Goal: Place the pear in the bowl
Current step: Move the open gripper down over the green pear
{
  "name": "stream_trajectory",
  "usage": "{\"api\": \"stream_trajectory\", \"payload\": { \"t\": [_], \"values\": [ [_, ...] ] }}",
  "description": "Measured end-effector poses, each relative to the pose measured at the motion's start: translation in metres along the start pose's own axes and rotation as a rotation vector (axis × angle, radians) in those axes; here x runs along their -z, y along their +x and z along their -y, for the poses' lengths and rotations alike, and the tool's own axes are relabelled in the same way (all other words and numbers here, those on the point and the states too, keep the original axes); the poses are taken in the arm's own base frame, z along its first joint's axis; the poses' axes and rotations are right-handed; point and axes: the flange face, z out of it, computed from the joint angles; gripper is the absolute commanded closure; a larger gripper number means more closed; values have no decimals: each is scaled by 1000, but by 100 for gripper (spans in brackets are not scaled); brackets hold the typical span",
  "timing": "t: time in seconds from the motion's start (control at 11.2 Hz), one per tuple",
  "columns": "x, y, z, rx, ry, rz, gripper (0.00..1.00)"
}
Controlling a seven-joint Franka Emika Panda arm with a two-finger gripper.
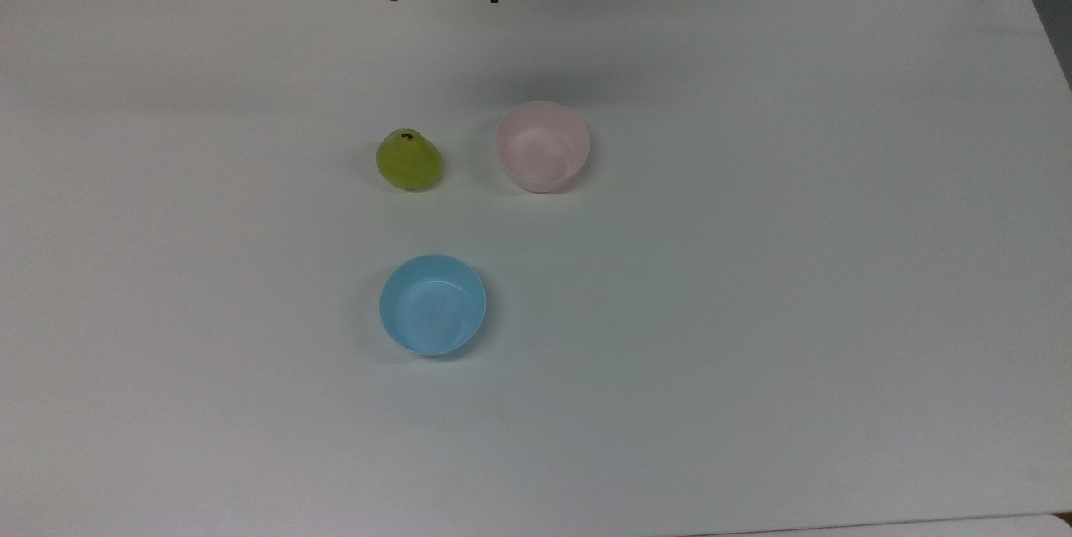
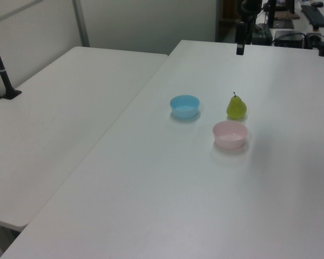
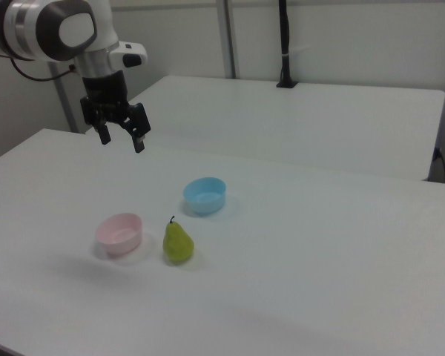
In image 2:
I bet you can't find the black computer keyboard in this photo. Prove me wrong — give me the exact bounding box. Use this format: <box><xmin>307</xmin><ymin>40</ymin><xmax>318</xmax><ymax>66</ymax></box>
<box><xmin>300</xmin><ymin>4</ymin><xmax>324</xmax><ymax>27</ymax></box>

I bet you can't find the blue plastic bowl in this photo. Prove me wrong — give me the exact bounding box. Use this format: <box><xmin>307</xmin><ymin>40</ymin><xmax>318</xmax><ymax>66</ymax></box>
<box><xmin>170</xmin><ymin>94</ymin><xmax>200</xmax><ymax>119</ymax></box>

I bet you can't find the pink plastic bowl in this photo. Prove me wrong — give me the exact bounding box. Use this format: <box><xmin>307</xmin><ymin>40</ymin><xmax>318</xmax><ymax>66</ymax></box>
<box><xmin>212</xmin><ymin>120</ymin><xmax>248</xmax><ymax>149</ymax></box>

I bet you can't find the black electronics box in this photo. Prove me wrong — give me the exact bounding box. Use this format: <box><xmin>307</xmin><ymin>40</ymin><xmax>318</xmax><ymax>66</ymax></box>
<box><xmin>273</xmin><ymin>30</ymin><xmax>305</xmax><ymax>48</ymax></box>

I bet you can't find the dark flat laptop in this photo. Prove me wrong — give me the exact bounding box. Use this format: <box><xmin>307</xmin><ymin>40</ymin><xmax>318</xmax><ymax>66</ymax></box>
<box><xmin>269</xmin><ymin>18</ymin><xmax>295</xmax><ymax>30</ymax></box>

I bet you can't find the green pear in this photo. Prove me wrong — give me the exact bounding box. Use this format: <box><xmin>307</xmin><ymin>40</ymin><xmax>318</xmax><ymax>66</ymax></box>
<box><xmin>226</xmin><ymin>91</ymin><xmax>247</xmax><ymax>120</ymax></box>

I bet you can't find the black camera stand pole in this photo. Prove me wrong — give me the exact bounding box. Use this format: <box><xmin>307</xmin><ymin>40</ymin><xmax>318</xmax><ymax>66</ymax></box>
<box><xmin>0</xmin><ymin>24</ymin><xmax>23</xmax><ymax>101</ymax></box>

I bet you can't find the green and black device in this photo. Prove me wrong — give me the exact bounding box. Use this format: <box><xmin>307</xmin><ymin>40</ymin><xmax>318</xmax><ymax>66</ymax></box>
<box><xmin>252</xmin><ymin>24</ymin><xmax>273</xmax><ymax>45</ymax></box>

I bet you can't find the black vertical post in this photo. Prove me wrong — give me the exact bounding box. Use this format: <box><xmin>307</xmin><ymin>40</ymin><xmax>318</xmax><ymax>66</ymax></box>
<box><xmin>267</xmin><ymin>0</ymin><xmax>276</xmax><ymax>28</ymax></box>

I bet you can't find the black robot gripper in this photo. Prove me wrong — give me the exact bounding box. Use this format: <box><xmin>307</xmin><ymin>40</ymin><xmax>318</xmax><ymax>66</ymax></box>
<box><xmin>235</xmin><ymin>0</ymin><xmax>263</xmax><ymax>56</ymax></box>

